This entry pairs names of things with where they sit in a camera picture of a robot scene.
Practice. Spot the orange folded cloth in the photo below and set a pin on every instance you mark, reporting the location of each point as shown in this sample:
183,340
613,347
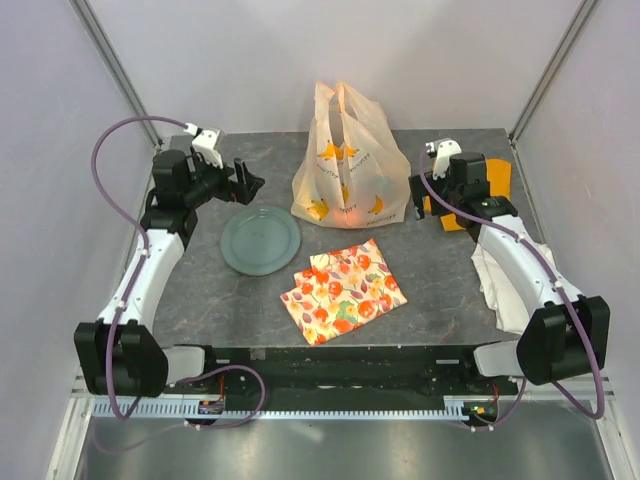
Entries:
500,175

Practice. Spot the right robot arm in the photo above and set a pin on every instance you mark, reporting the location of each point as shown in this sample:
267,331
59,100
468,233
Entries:
566,335

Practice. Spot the left aluminium frame post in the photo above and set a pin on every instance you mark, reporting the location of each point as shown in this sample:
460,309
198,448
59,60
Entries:
108,54

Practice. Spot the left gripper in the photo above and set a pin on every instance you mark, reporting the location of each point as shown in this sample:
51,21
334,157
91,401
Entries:
242,191

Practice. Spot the banana print plastic bag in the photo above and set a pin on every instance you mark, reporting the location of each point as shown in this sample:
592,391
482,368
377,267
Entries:
353,174

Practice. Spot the floral folded cloth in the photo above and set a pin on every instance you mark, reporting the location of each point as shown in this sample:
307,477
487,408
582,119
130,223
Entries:
341,291

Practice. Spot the grey green plate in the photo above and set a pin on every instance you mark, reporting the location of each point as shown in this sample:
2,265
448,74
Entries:
260,240

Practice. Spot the aluminium frame post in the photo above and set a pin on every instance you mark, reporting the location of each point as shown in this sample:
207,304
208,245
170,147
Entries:
569,39
108,54

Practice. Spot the white slotted cable duct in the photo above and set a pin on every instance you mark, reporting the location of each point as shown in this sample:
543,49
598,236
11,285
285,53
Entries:
451,409

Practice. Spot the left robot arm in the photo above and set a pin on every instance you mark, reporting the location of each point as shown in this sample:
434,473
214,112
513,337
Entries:
117,352

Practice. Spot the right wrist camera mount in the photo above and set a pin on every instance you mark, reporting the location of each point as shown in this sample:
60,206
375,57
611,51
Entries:
440,152

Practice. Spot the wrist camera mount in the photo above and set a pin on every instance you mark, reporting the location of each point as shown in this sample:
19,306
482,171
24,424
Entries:
440,152
205,144

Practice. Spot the white folded cloth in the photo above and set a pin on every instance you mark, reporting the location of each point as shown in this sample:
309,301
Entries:
499,293

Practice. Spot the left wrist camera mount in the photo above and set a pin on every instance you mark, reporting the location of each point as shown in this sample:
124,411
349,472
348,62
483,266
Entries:
205,144

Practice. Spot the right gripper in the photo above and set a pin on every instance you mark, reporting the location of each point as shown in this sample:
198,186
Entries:
418,190

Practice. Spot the right aluminium frame post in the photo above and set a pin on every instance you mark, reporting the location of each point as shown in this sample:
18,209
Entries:
569,39

